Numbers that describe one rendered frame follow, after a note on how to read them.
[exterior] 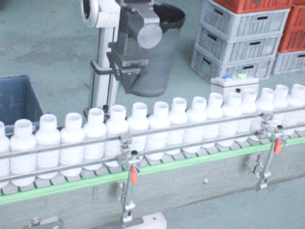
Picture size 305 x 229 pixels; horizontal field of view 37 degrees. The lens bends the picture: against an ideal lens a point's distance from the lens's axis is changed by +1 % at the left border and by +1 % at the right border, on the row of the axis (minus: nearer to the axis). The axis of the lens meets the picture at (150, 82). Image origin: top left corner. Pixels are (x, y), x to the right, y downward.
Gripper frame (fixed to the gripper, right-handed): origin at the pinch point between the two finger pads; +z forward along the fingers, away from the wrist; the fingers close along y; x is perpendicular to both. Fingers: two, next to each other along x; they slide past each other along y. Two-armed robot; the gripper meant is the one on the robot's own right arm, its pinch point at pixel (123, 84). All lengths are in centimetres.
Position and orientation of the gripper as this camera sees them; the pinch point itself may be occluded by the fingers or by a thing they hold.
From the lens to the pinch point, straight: 109.7
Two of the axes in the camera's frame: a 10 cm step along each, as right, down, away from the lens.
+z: -1.4, 8.6, 4.8
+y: 4.2, 4.9, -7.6
